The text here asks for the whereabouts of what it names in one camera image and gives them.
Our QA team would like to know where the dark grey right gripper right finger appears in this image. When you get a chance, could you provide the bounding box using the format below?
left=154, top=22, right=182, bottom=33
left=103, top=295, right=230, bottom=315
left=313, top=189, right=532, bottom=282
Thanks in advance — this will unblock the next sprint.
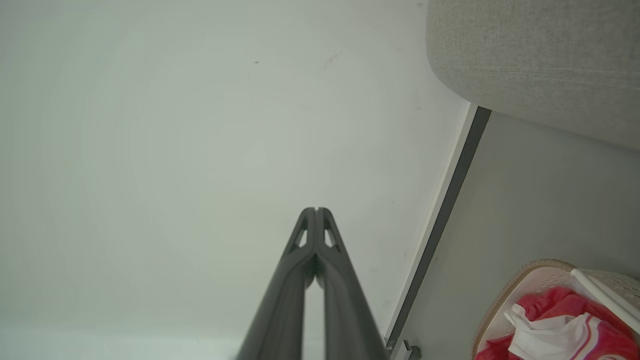
left=316, top=207, right=392, bottom=360

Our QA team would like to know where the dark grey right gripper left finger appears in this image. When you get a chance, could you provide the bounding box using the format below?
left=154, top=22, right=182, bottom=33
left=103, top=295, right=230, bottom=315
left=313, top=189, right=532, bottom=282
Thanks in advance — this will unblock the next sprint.
left=235, top=207, right=317, bottom=360

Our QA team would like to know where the white garment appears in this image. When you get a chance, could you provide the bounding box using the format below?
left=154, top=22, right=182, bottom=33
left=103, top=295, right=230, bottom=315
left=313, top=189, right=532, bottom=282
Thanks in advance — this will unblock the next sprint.
left=504, top=304, right=601, bottom=360

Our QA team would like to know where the red basketball jersey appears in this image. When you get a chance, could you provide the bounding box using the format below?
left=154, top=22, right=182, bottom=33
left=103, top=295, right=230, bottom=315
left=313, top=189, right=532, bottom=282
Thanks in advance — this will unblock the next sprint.
left=475, top=286, right=640, bottom=360

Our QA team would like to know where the white laundry basket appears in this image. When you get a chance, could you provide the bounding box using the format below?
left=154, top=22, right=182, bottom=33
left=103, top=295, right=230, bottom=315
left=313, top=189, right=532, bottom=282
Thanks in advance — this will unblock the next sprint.
left=471, top=259, right=640, bottom=360

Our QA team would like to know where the grey metal foot bar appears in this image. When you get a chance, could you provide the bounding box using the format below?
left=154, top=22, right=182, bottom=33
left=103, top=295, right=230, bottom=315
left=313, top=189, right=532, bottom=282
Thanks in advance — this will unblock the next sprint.
left=386, top=339, right=422, bottom=360

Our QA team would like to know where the white and black baseboard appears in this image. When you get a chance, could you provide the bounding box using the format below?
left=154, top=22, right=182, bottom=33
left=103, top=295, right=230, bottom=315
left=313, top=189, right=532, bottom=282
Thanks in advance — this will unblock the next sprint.
left=382, top=102, right=492, bottom=351

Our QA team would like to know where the grey fabric sofa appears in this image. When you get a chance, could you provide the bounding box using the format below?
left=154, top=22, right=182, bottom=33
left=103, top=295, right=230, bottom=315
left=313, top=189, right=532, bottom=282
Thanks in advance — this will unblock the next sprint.
left=426, top=0, right=640, bottom=151

